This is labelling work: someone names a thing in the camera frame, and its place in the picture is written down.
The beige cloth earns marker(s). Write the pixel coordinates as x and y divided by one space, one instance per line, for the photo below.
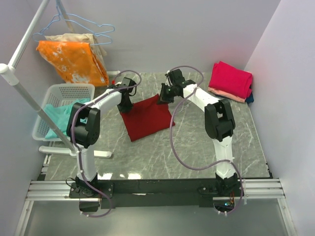
87 38

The aluminium frame rail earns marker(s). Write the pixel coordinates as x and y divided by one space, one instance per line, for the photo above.
264 188

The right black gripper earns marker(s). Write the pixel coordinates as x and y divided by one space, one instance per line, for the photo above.
163 99

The folded pink t shirt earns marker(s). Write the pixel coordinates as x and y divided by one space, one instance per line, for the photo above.
229 79

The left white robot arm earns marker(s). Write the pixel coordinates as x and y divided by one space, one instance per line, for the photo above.
84 123

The white clothes rack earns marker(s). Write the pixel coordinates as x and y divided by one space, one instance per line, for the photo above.
17 118

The folded salmon t shirt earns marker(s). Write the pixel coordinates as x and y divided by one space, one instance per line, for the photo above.
227 95

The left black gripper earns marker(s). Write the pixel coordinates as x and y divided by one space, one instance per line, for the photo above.
127 108

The white laundry basket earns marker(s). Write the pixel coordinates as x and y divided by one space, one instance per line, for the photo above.
58 103

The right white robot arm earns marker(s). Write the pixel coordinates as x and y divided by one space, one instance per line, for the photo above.
218 116

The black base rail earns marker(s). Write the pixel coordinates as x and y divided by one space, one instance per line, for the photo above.
108 194

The teal t shirt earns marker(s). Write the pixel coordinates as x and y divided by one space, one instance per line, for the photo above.
60 115

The folded navy t shirt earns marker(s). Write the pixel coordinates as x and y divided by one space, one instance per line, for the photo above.
250 98

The dark red t shirt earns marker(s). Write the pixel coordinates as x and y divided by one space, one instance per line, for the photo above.
146 117

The orange patterned cloth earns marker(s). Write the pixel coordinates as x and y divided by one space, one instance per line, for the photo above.
75 62

